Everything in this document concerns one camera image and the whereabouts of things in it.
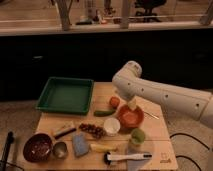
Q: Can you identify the white dish brush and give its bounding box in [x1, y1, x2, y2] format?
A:
[104, 152, 152, 165]

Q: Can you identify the dark brown bowl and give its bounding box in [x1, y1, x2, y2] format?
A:
[23, 133, 53, 163]

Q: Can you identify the white paper cup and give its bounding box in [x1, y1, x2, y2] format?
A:
[103, 118, 120, 136]

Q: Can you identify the grey cloth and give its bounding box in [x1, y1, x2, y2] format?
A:
[126, 147, 152, 171]

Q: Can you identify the metal spoon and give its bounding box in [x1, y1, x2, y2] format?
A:
[144, 111, 160, 120]

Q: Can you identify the green cucumber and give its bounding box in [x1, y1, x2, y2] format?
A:
[94, 109, 115, 117]

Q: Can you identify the green plastic tray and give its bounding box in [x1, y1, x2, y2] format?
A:
[36, 77, 94, 116]

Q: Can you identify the yellow banana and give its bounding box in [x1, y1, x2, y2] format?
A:
[90, 143, 117, 152]

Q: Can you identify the blue sponge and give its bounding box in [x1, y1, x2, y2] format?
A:
[72, 134, 89, 157]

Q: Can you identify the orange bowl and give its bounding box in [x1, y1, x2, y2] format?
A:
[117, 105, 144, 128]

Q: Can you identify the small metal cup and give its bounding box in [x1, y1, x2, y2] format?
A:
[53, 142, 68, 159]

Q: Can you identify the black stand pole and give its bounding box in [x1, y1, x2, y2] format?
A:
[0, 132, 14, 171]

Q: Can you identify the black office chair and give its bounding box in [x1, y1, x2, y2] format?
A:
[134, 0, 167, 23]

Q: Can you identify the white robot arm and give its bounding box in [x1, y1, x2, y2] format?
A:
[112, 61, 213, 129]

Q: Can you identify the black cable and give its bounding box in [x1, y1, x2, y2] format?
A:
[169, 132, 213, 171]

